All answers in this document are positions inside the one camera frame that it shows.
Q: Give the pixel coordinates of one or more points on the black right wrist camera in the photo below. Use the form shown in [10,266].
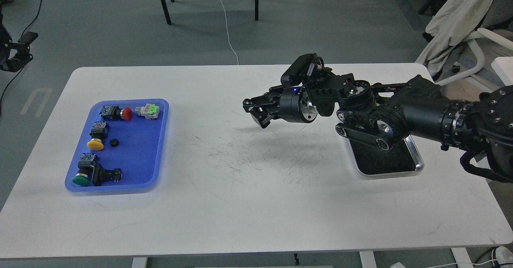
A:
[294,75]

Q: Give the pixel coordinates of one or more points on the green grey switch part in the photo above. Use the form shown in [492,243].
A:
[150,111]

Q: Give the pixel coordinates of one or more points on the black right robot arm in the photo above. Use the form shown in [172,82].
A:
[382,115]

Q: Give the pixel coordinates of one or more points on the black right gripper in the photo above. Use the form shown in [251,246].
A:
[290,104]

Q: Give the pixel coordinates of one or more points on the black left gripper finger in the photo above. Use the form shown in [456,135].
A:
[14,56]

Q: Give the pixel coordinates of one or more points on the green push button switch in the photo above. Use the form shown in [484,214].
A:
[86,166]

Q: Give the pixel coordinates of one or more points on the white chair with cloth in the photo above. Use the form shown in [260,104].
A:
[457,21]

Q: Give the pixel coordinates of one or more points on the yellow push button switch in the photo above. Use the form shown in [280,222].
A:
[99,132]

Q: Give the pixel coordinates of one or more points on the red push button switch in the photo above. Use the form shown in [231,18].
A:
[115,113]

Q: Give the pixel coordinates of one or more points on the blue plastic tray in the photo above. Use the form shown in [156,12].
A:
[138,154]

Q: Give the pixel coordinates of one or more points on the silver metal tray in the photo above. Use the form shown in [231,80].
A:
[402,160]

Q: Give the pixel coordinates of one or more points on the black switch contact block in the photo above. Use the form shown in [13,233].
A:
[100,175]

